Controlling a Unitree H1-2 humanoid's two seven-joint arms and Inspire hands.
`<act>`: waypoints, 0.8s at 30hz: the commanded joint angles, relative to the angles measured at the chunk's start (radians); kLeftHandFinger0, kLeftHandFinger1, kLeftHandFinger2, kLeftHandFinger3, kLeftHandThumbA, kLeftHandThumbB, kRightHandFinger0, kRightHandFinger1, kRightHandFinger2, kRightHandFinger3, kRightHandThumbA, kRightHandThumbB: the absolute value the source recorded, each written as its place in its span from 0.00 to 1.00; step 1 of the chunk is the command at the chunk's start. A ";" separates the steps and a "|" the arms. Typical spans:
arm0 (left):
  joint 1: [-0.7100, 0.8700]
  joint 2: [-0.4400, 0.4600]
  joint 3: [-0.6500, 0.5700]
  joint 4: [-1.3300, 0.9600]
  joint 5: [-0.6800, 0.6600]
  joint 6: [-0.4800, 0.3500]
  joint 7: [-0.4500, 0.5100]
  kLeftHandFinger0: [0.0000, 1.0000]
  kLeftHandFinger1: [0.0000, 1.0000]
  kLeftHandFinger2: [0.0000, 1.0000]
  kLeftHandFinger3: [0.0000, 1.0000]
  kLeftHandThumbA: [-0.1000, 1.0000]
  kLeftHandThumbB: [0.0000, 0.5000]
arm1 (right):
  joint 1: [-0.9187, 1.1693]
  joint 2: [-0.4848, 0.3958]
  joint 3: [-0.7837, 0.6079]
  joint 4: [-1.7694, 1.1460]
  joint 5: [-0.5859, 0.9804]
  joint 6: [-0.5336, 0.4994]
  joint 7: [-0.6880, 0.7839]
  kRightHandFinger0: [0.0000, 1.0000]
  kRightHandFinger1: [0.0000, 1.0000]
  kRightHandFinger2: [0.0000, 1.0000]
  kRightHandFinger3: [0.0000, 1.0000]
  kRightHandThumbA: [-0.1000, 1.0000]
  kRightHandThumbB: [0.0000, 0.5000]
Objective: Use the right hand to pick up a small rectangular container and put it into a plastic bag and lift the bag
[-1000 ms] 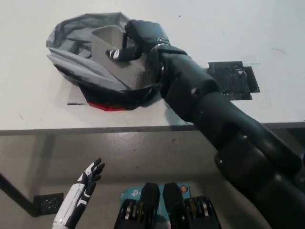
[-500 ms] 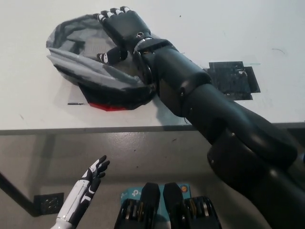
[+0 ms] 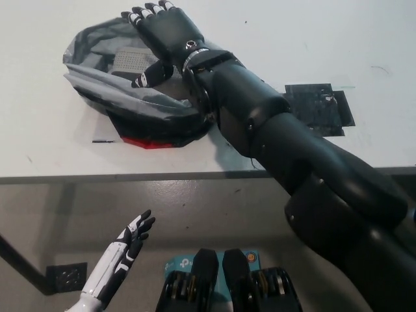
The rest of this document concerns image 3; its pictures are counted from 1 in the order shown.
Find grey rectangular perforated container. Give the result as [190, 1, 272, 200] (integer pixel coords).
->
[111, 47, 162, 84]

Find grey and black plastic bag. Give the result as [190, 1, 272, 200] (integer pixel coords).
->
[62, 16, 217, 150]

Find black diagonal table leg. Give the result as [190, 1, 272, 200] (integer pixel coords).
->
[0, 233, 55, 296]

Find black tape patch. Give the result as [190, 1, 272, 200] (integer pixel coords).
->
[284, 83, 356, 137]

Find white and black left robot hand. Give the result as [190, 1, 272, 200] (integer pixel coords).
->
[79, 209, 156, 302]

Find black floor plate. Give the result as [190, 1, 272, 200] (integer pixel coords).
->
[46, 262, 88, 293]

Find black robot feet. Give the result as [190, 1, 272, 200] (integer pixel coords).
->
[154, 248, 305, 312]

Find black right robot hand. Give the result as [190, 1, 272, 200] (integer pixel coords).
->
[120, 0, 206, 89]

